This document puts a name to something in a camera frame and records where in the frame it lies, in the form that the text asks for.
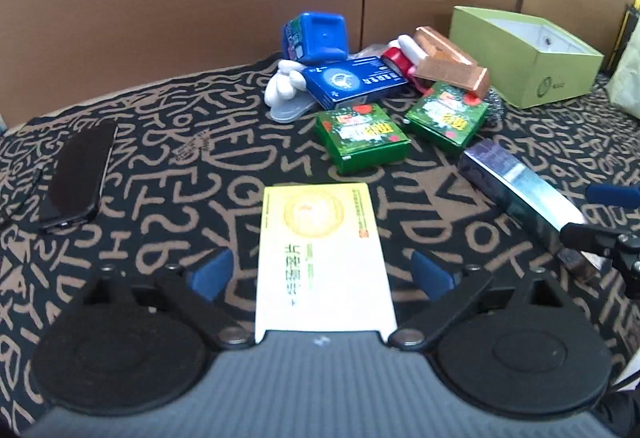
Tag dark holographic long box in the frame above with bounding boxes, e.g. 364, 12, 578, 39
458, 139, 605, 281

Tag white yellow medicine box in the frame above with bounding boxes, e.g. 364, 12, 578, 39
255, 183, 397, 342

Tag green floral box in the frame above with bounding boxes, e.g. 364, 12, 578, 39
402, 82, 489, 153
316, 104, 410, 175

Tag copper cosmetic box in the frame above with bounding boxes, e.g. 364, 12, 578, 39
414, 58, 490, 99
413, 26, 477, 66

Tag blue medicine box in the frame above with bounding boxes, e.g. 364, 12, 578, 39
302, 56, 408, 110

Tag blue square plastic container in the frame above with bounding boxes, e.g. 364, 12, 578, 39
282, 12, 349, 66

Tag steel wool scrubber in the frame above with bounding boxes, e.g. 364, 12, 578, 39
484, 86, 506, 124

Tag red tape roll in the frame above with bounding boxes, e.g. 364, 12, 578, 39
381, 46, 433, 96

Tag pale green plastic bag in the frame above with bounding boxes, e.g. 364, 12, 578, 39
606, 24, 640, 119

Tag black smartphone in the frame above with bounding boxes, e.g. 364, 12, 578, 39
38, 121, 118, 232

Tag clear plastic case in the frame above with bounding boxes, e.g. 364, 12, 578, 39
269, 94, 318, 124

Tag green cardboard box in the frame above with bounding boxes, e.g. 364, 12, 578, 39
449, 6, 603, 109

